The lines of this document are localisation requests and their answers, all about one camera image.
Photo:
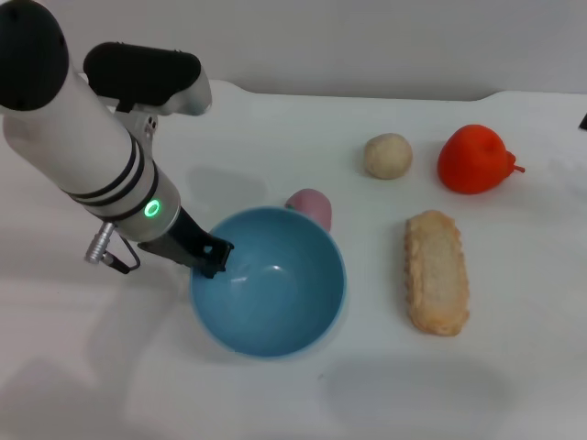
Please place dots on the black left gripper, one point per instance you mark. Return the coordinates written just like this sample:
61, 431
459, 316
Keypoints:
185, 247

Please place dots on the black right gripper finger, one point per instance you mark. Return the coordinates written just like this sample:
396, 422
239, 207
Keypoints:
584, 121

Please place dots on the blue bowl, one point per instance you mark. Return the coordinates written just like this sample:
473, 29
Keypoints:
275, 293

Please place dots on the long toasted bread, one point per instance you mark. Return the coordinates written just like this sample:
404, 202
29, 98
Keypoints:
435, 275

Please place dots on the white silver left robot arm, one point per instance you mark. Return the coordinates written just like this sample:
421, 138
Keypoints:
82, 133

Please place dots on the pink toy peach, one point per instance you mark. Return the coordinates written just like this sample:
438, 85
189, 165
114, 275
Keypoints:
314, 204

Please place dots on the red pepper toy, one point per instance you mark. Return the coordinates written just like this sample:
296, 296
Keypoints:
472, 160

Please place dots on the beige round bun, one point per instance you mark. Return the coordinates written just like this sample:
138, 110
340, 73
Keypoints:
387, 156

